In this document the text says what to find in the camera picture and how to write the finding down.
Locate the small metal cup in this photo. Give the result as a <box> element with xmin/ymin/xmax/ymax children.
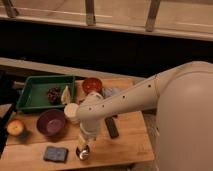
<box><xmin>76</xmin><ymin>145</ymin><xmax>90</xmax><ymax>161</ymax></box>

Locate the white cup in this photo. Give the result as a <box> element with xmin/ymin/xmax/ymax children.
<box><xmin>64</xmin><ymin>103</ymin><xmax>79</xmax><ymax>124</ymax></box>

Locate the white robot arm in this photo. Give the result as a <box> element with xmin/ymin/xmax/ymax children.
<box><xmin>77</xmin><ymin>61</ymin><xmax>213</xmax><ymax>171</ymax></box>

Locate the green plastic tray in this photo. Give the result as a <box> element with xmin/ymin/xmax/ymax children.
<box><xmin>16</xmin><ymin>75</ymin><xmax>75</xmax><ymax>113</ymax></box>

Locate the blue sponge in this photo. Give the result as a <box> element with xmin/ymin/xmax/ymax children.
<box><xmin>43</xmin><ymin>146</ymin><xmax>68</xmax><ymax>163</ymax></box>

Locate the purple bowl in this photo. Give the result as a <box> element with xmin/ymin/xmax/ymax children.
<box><xmin>36</xmin><ymin>109</ymin><xmax>66</xmax><ymax>136</ymax></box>

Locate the black remote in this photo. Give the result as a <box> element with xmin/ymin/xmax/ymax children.
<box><xmin>105</xmin><ymin>117</ymin><xmax>119</xmax><ymax>138</ymax></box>

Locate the wooden table board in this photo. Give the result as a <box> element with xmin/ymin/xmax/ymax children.
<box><xmin>0</xmin><ymin>77</ymin><xmax>155</xmax><ymax>163</ymax></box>

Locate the white wedge slice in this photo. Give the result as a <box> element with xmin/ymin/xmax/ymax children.
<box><xmin>61</xmin><ymin>85</ymin><xmax>71</xmax><ymax>104</ymax></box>

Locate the dark grape bunch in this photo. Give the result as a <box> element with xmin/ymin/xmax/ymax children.
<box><xmin>47</xmin><ymin>87</ymin><xmax>61</xmax><ymax>104</ymax></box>

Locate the grey blue crumpled cloth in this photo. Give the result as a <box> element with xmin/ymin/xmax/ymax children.
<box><xmin>102</xmin><ymin>87</ymin><xmax>120</xmax><ymax>98</ymax></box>

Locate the orange bowl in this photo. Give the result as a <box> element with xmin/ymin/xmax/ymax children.
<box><xmin>82</xmin><ymin>77</ymin><xmax>102</xmax><ymax>94</ymax></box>

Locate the red yellow apple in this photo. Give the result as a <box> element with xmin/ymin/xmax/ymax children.
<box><xmin>7</xmin><ymin>119</ymin><xmax>25</xmax><ymax>136</ymax></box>

